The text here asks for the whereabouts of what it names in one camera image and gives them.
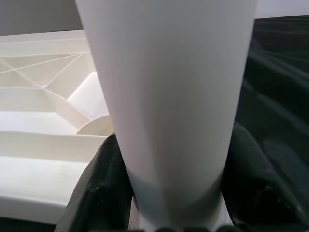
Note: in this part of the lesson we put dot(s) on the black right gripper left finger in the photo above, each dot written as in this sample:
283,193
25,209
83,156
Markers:
96,193

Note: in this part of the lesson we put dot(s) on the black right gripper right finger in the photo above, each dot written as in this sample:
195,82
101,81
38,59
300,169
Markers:
253,188

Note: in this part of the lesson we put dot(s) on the white plastic table top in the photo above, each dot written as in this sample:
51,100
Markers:
36,169

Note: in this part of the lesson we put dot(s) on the white plastic table leg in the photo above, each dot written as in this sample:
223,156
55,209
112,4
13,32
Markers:
169,96

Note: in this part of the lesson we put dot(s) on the black table cloth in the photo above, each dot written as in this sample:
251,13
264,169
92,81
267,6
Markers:
277,72

